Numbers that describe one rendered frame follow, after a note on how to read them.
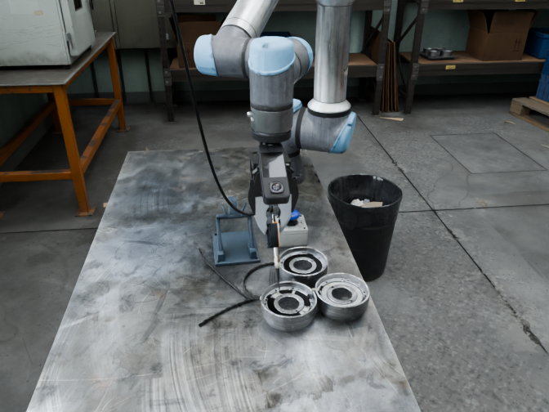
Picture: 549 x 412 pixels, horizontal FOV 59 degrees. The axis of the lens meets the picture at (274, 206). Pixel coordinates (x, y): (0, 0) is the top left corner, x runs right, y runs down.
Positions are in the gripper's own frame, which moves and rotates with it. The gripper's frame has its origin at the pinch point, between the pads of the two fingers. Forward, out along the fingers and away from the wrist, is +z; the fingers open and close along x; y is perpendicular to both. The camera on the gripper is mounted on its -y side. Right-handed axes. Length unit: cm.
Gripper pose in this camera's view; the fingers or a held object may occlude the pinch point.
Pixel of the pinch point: (273, 230)
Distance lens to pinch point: 95.1
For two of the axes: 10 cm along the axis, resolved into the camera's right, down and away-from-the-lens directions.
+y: -1.6, -4.8, 8.6
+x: -9.9, 0.7, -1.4
